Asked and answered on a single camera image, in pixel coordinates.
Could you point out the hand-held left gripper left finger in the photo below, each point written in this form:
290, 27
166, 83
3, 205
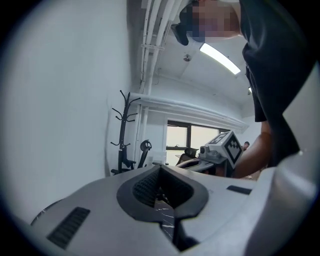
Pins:
95, 205

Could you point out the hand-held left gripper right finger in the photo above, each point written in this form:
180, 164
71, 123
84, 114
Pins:
220, 205

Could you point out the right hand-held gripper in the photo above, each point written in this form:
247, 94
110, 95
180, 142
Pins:
232, 147

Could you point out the person's right forearm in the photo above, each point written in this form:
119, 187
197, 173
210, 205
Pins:
252, 155

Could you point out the black padded office chair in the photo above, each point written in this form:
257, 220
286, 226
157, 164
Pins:
188, 152

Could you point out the black framed window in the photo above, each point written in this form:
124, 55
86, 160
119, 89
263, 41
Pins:
177, 136

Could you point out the round black marble table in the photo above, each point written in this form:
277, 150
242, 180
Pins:
165, 220

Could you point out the black coat rack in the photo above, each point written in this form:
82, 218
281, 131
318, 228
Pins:
123, 140

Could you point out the small ceiling light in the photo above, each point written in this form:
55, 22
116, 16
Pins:
249, 90

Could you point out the round ceiling detector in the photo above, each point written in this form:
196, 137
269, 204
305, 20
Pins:
187, 58

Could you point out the long ceiling light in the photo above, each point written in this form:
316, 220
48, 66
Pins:
220, 58

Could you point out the person's black shirt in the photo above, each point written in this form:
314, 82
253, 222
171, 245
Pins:
270, 75

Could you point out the white vertical pipe bundle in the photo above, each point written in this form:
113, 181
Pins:
152, 37

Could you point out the person's head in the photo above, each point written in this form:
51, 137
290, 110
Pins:
215, 22

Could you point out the white horizontal duct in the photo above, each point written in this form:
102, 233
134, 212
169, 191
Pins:
187, 107

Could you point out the black head-worn camera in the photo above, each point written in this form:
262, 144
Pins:
181, 33

